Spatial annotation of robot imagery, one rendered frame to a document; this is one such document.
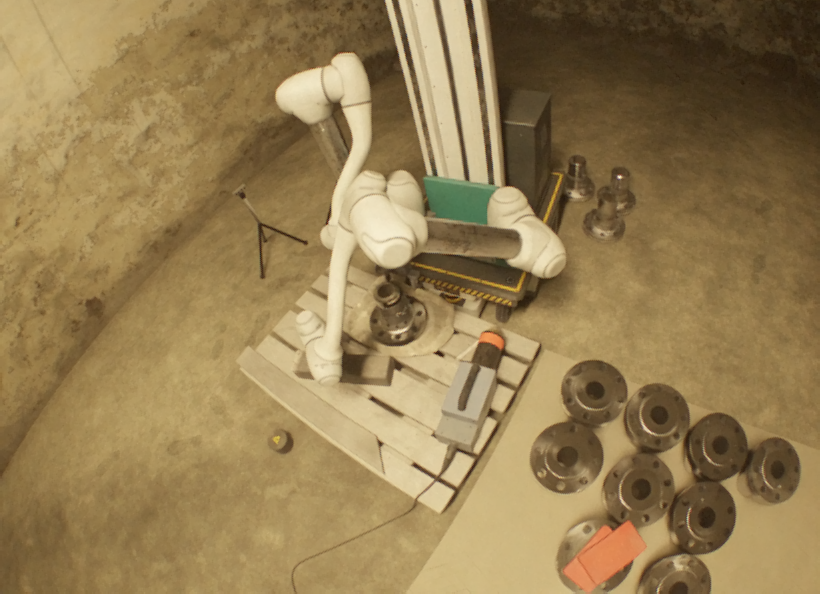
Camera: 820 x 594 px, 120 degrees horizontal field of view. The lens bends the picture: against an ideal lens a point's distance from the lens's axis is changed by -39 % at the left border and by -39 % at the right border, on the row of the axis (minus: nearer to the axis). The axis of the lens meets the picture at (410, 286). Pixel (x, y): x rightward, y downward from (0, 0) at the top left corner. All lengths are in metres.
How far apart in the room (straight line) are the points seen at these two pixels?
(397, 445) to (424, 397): 0.23
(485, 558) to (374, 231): 1.23
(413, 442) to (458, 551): 0.47
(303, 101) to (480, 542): 1.69
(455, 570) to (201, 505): 1.23
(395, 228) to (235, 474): 1.47
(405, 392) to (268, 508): 0.83
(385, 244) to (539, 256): 0.58
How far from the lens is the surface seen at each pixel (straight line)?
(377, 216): 0.98
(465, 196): 1.68
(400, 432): 1.57
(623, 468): 1.43
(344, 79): 1.31
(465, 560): 1.59
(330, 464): 1.79
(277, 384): 1.86
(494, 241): 1.21
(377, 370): 1.61
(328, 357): 1.31
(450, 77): 1.50
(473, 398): 1.40
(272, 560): 1.86
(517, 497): 1.60
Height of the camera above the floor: 1.60
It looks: 49 degrees down
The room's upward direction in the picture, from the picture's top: 18 degrees counter-clockwise
